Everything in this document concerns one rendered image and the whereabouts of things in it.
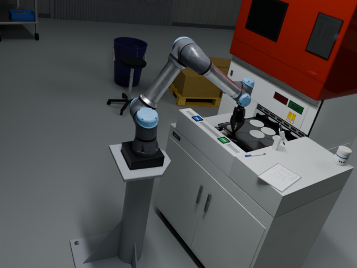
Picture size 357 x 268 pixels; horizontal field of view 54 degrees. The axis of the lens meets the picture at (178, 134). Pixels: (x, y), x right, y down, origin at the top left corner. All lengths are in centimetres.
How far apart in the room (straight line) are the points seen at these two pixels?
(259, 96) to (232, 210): 92
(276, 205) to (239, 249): 44
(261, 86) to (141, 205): 118
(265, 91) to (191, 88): 202
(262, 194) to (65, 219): 152
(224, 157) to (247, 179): 19
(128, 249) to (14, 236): 80
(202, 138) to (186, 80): 231
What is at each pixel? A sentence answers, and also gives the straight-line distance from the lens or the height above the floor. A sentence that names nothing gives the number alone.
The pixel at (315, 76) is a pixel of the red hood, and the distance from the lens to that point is 226.
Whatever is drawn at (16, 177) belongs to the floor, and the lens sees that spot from 319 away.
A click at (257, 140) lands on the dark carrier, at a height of 90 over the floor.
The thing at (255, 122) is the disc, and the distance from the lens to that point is 251.
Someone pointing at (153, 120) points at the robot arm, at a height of 109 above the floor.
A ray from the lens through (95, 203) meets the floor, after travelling 292.
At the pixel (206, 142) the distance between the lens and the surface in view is 211.
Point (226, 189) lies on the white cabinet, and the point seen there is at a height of 74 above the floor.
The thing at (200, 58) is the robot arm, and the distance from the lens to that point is 179.
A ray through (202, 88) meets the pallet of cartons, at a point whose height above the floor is 25.
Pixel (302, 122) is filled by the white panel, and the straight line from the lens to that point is 241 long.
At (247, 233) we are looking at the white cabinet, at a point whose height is 61.
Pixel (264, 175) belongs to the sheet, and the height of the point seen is 97.
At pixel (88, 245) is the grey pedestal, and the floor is 2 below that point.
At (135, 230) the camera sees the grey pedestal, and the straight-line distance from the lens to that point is 229.
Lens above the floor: 199
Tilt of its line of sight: 30 degrees down
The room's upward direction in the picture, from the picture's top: 11 degrees clockwise
